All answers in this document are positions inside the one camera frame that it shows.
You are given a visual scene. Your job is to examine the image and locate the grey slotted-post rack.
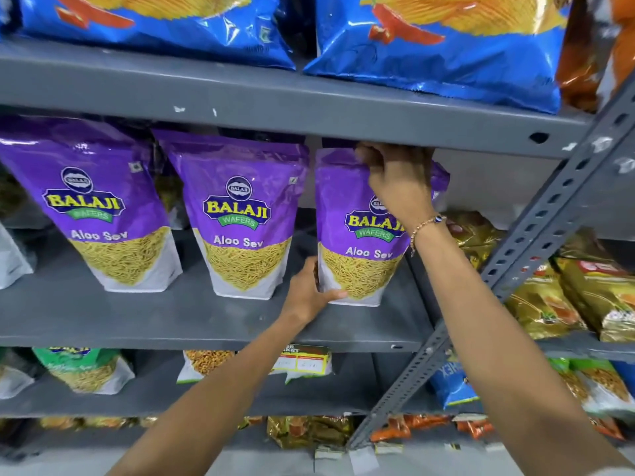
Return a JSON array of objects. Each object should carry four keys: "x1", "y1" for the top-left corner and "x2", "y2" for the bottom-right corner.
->
[{"x1": 347, "y1": 0, "x2": 635, "y2": 452}]

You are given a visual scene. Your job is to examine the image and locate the person's left forearm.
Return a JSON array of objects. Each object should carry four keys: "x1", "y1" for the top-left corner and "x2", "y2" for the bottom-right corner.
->
[{"x1": 106, "y1": 311, "x2": 318, "y2": 476}]

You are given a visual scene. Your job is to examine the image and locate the blue chip bag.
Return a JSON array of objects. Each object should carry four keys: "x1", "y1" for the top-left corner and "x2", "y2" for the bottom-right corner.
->
[
  {"x1": 19, "y1": 0, "x2": 297, "y2": 71},
  {"x1": 302, "y1": 0, "x2": 570, "y2": 116}
]

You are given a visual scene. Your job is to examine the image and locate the grey metal shelf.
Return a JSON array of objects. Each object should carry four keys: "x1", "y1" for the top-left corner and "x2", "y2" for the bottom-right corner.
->
[{"x1": 0, "y1": 34, "x2": 596, "y2": 452}]

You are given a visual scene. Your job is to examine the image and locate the pile of olive-gold packets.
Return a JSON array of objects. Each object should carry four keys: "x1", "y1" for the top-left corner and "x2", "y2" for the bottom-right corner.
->
[{"x1": 443, "y1": 209, "x2": 635, "y2": 344}]

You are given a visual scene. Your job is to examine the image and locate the person's right hand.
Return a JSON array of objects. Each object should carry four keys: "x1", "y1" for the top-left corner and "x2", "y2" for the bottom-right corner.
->
[{"x1": 355, "y1": 141, "x2": 438, "y2": 234}]

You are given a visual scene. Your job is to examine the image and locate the orange chip bag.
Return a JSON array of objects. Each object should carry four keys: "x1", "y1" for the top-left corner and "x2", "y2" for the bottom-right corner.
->
[{"x1": 554, "y1": 0, "x2": 635, "y2": 114}]

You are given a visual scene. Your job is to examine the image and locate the white hanging tag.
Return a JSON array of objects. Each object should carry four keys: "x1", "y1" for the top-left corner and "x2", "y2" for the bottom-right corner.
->
[{"x1": 347, "y1": 446, "x2": 381, "y2": 476}]

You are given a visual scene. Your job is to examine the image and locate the row of small gold packets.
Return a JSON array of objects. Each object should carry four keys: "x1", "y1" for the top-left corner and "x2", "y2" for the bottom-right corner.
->
[{"x1": 38, "y1": 415, "x2": 354, "y2": 451}]

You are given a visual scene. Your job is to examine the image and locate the gold chain bracelet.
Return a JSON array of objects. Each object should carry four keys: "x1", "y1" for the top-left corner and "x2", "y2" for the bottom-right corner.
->
[{"x1": 409, "y1": 214, "x2": 447, "y2": 257}]

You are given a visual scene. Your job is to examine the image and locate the yellow shelf price label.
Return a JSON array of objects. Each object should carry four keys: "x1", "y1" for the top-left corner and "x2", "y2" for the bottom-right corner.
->
[{"x1": 270, "y1": 344, "x2": 334, "y2": 385}]

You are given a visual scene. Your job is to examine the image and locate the person's left hand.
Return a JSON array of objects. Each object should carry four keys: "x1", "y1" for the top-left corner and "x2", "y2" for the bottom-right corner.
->
[{"x1": 280, "y1": 256, "x2": 350, "y2": 329}]

